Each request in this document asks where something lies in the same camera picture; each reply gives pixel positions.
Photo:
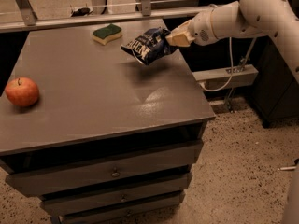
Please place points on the small black object on rail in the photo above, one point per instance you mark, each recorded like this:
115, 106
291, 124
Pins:
83, 11

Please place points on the middle grey drawer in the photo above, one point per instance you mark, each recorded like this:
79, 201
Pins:
115, 192

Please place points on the grey metal rail frame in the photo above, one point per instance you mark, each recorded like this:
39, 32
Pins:
26, 15

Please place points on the blue chip bag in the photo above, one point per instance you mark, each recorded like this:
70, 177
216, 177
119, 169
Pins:
150, 46

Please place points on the grey drawer cabinet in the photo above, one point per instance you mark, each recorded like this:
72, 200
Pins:
96, 101

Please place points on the green yellow sponge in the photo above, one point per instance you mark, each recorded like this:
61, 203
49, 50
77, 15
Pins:
107, 34

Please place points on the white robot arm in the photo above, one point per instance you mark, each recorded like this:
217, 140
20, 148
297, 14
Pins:
236, 179

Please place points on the bottom grey drawer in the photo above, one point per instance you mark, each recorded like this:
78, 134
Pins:
99, 215

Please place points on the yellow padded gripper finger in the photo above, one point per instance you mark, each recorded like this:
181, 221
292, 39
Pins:
180, 36

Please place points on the white stick on floor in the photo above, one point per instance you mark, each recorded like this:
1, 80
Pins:
287, 168

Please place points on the grey drawer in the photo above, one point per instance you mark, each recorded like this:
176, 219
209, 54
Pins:
115, 192
86, 173
99, 215

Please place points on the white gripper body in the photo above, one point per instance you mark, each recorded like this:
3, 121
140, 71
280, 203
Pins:
201, 29

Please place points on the red apple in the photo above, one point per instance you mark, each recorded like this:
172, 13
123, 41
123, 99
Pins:
22, 91

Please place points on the top grey drawer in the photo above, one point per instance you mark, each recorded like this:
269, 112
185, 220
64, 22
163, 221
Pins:
86, 173

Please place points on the grey floor beam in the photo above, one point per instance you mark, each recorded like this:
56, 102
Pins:
226, 78

